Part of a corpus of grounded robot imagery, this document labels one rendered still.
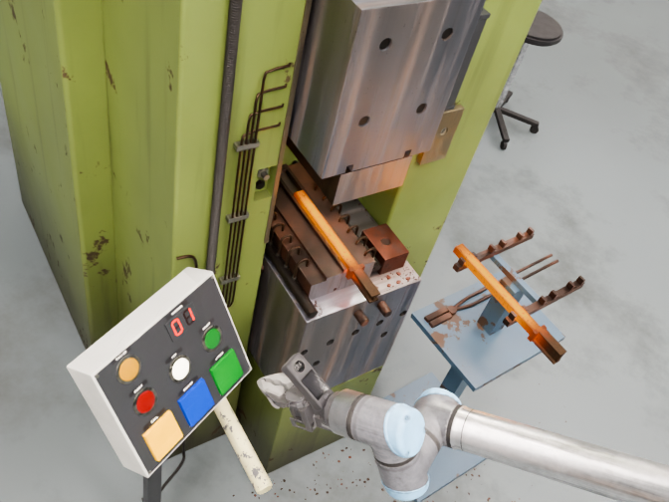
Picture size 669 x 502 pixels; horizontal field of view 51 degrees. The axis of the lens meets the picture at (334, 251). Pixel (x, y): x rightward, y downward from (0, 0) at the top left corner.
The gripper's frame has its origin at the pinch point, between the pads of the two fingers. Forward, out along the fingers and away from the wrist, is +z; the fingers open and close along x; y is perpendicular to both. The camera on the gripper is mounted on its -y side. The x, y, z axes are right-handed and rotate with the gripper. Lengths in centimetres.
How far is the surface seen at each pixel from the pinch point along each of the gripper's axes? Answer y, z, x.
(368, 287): 6.2, 0.7, 42.6
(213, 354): -5.2, 11.0, -1.2
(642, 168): 119, 7, 322
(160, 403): -5.5, 11.0, -17.3
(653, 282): 135, -20, 233
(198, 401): 0.7, 10.3, -9.8
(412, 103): -42, -19, 48
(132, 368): -17.0, 10.6, -19.3
